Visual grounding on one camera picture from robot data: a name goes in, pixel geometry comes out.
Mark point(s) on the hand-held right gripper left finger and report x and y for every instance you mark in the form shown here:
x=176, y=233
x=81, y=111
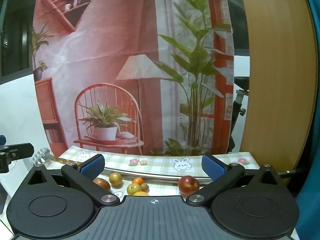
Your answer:
x=92, y=167

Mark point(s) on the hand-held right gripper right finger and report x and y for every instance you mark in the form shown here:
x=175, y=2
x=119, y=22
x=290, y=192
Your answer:
x=213, y=167

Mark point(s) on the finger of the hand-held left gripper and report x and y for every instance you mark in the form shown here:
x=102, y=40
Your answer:
x=2, y=138
x=17, y=150

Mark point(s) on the small orange mandarin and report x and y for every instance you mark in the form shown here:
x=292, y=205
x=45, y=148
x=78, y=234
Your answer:
x=137, y=180

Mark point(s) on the small brown kiwi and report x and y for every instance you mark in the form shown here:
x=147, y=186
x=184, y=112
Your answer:
x=144, y=187

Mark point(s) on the brown red apple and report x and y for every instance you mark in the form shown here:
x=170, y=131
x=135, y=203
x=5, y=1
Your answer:
x=100, y=183

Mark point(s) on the clear rod end clip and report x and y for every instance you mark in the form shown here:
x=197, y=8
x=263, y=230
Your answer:
x=41, y=155

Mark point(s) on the yellow plum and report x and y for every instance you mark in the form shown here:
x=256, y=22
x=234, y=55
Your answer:
x=115, y=178

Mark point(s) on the green yellow round fruit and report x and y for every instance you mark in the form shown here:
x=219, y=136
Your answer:
x=133, y=188

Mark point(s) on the checked rabbit print tablecloth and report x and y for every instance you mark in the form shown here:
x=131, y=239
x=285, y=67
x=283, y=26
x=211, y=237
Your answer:
x=160, y=163

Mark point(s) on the yellow lemon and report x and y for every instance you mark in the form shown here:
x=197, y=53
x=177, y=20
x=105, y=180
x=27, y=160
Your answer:
x=140, y=193

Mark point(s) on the metal rod with gold tape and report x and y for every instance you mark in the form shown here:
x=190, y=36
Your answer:
x=155, y=175

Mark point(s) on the teal curtain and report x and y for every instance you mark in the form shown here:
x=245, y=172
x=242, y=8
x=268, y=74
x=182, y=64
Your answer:
x=312, y=130

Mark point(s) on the round wooden board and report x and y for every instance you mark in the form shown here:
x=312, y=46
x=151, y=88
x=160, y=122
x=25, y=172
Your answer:
x=275, y=80

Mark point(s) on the dark glass door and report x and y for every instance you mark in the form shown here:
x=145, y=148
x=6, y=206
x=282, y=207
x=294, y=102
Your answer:
x=17, y=30

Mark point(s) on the printed room scene backdrop cloth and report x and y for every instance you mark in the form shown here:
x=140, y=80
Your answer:
x=112, y=42

